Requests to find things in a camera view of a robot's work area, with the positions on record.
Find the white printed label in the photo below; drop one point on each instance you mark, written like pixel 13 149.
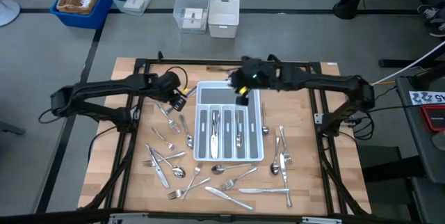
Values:
pixel 426 97

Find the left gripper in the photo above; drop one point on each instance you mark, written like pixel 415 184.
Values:
pixel 168 83

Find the silver mounting plate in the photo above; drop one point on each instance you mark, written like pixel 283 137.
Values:
pixel 128 218
pixel 321 220

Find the white crumpled paper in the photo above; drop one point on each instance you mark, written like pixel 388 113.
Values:
pixel 87 0

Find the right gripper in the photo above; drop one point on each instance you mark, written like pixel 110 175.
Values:
pixel 260 78

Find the black foot bar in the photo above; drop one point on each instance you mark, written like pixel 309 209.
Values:
pixel 400 63

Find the white plastic storage bin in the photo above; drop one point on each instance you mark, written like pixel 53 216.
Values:
pixel 223 25

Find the person's shoe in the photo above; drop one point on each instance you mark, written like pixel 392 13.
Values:
pixel 431 11
pixel 438 28

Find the silver metal spoon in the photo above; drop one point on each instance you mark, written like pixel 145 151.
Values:
pixel 265 129
pixel 189 143
pixel 275 169
pixel 218 169
pixel 238 140
pixel 179 172

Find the white plastic cutlery tray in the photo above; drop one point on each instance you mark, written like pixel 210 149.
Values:
pixel 222 96

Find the grey round disc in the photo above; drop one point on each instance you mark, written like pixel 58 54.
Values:
pixel 441 141

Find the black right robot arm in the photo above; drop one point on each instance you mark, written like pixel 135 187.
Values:
pixel 330 81

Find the black desk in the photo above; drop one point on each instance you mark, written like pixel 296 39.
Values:
pixel 413 140

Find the blue plastic crate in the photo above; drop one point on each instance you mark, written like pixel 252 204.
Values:
pixel 80 22

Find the grey furniture leg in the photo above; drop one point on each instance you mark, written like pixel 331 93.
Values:
pixel 12 128

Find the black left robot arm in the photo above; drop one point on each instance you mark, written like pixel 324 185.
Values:
pixel 104 85

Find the silver metal fork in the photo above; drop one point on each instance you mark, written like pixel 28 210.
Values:
pixel 287 157
pixel 171 145
pixel 149 163
pixel 167 117
pixel 198 168
pixel 174 194
pixel 226 184

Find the grey round stand base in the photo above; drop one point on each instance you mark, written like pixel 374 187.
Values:
pixel 7 12

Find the silver bracket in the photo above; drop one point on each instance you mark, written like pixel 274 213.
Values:
pixel 318 118

